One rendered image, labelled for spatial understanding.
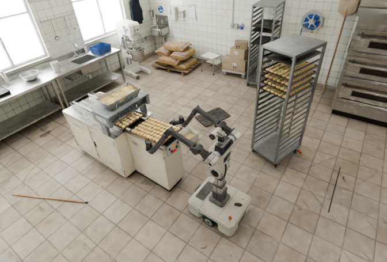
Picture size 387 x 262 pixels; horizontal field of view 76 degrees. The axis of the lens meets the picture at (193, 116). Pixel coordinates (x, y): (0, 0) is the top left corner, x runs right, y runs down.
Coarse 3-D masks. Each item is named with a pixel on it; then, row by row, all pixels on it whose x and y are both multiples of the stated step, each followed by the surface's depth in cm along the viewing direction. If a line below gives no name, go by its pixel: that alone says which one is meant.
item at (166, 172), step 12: (132, 144) 344; (144, 144) 324; (168, 144) 313; (180, 144) 334; (132, 156) 364; (144, 156) 341; (156, 156) 320; (180, 156) 343; (144, 168) 361; (156, 168) 337; (168, 168) 327; (180, 168) 354; (156, 180) 356; (168, 180) 337; (180, 180) 371
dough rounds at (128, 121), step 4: (132, 112) 364; (136, 112) 365; (128, 116) 354; (132, 116) 354; (136, 116) 353; (140, 116) 355; (124, 120) 349; (128, 120) 346; (132, 120) 347; (116, 124) 341; (120, 124) 339; (124, 124) 342; (128, 124) 341
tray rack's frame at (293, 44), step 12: (288, 36) 326; (300, 36) 324; (276, 48) 294; (288, 48) 292; (300, 48) 290; (312, 48) 289; (324, 48) 307; (312, 96) 346; (276, 132) 427; (264, 144) 405; (300, 144) 397; (264, 156) 384
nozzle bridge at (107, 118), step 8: (136, 96) 348; (144, 96) 348; (128, 104) 332; (144, 104) 358; (96, 112) 320; (104, 112) 319; (112, 112) 318; (120, 112) 333; (128, 112) 340; (96, 120) 330; (104, 120) 315; (112, 120) 326; (104, 128) 328
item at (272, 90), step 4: (308, 84) 338; (264, 88) 335; (268, 88) 334; (272, 88) 333; (300, 88) 330; (272, 92) 327; (276, 92) 324; (280, 92) 325; (292, 92) 322; (296, 92) 325; (280, 96) 319; (284, 96) 315
